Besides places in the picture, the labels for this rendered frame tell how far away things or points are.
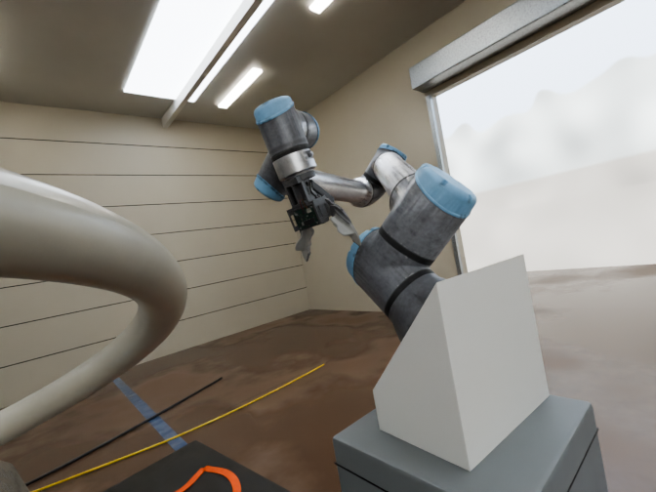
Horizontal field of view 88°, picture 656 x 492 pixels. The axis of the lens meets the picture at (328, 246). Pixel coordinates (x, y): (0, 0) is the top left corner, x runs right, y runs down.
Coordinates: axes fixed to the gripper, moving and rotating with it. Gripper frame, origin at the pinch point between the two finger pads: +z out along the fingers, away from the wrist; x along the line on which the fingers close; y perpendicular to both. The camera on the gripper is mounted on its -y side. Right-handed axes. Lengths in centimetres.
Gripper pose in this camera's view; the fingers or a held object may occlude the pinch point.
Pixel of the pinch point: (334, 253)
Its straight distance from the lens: 82.2
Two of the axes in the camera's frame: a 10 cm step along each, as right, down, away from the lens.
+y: -3.9, 2.9, -8.7
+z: 3.6, 9.2, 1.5
